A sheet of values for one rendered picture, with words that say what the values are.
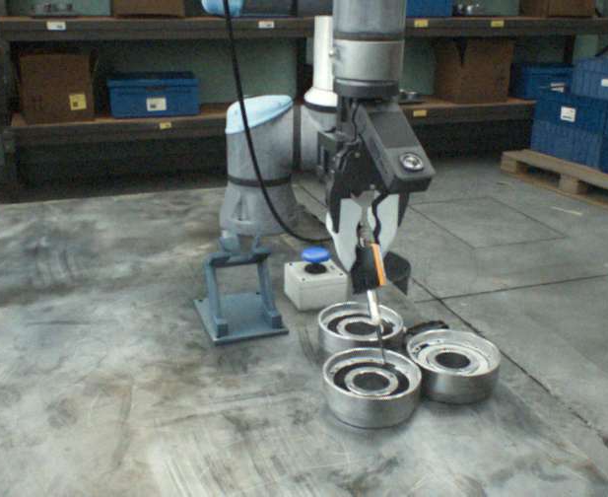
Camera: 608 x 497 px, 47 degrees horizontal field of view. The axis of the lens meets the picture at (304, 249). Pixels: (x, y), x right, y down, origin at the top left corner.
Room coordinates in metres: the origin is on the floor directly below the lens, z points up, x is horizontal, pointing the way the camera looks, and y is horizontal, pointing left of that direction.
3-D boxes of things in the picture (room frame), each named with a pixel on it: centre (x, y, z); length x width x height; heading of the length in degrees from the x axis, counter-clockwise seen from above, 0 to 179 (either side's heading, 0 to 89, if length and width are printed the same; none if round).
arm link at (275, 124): (1.26, 0.08, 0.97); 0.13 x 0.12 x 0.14; 92
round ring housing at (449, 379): (0.71, -0.17, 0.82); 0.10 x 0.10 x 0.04
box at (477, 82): (4.99, -1.12, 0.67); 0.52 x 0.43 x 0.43; 110
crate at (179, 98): (4.28, 0.92, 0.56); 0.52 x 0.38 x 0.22; 107
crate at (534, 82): (5.21, -1.72, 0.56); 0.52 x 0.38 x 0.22; 107
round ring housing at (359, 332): (0.78, -0.07, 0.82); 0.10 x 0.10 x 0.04
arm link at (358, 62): (0.77, -0.06, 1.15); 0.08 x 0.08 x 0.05
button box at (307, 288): (0.94, -0.02, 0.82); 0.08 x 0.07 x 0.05; 20
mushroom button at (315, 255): (0.93, -0.02, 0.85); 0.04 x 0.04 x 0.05
